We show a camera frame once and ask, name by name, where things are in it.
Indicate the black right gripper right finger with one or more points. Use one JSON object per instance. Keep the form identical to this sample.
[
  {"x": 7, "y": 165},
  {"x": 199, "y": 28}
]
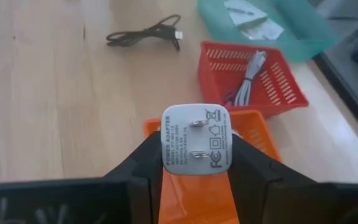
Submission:
[{"x": 266, "y": 193}]

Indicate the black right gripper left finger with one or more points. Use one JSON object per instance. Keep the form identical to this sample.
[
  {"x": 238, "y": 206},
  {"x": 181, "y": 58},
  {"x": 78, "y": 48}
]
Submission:
[{"x": 129, "y": 193}]

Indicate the white power adapter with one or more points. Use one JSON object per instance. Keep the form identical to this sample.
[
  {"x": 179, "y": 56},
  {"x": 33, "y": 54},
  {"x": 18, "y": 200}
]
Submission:
[{"x": 197, "y": 140}]

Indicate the white printed leaflet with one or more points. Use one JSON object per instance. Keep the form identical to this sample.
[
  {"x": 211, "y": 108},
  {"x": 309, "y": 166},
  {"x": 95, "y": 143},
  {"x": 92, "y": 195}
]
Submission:
[{"x": 269, "y": 31}]

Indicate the white card reader box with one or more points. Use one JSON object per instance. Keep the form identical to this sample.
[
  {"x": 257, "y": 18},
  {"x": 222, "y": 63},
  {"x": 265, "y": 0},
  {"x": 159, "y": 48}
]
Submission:
[{"x": 244, "y": 15}]

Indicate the teal translucent plastic bin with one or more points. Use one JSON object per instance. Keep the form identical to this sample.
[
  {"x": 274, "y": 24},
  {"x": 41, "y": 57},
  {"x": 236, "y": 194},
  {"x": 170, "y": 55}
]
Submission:
[{"x": 303, "y": 31}]

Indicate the orange flat object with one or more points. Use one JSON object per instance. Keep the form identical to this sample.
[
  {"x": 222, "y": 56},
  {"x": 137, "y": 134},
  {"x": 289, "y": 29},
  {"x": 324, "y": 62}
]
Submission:
[{"x": 197, "y": 199}]

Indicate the red slotted plastic basket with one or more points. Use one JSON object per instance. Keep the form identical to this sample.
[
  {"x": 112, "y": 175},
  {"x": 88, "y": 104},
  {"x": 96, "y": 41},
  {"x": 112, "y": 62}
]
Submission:
[{"x": 278, "y": 93}]

